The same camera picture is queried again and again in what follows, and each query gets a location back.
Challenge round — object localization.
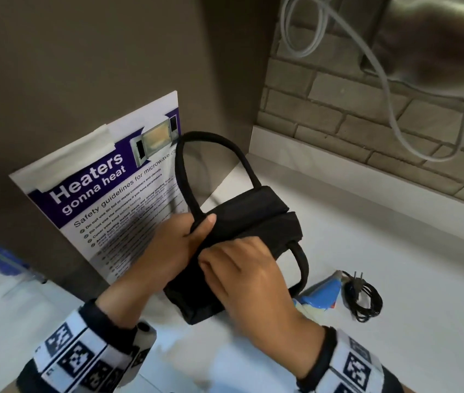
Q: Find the person's right hand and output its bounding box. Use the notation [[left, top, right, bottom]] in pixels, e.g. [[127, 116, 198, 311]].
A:
[[197, 236, 326, 378]]

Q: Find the white masking tape strip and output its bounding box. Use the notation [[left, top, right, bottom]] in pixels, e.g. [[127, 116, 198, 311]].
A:
[[31, 123, 115, 193]]

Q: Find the person's left hand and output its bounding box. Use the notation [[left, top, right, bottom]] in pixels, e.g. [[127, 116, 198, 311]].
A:
[[96, 213, 218, 324]]

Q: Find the marker-printed right wrist band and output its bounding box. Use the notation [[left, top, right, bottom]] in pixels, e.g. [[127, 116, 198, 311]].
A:
[[295, 326, 400, 393]]

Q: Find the marker-printed left wrist band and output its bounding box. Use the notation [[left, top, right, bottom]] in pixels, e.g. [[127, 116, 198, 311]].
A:
[[16, 299, 157, 393]]

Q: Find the purple and white safety poster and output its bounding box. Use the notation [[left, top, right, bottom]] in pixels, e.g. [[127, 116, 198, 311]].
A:
[[9, 91, 188, 279]]

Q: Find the marker-printed wrist band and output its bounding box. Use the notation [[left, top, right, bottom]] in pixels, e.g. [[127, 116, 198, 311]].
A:
[[16, 299, 157, 393], [295, 326, 400, 393]]

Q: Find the stainless steel appliance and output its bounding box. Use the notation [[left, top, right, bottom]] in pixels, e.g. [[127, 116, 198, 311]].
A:
[[330, 0, 464, 106]]

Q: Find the blue and white packet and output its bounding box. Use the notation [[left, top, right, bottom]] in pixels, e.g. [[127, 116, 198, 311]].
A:
[[293, 271, 353, 320]]

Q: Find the black fabric handbag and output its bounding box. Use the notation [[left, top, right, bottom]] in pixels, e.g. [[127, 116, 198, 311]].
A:
[[162, 132, 310, 326]]

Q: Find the white power cable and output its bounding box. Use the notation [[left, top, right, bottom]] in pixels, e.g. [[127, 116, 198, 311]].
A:
[[279, 0, 464, 162]]

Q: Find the coiled black power cord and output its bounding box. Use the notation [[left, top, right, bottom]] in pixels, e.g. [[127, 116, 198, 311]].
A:
[[340, 270, 384, 324]]

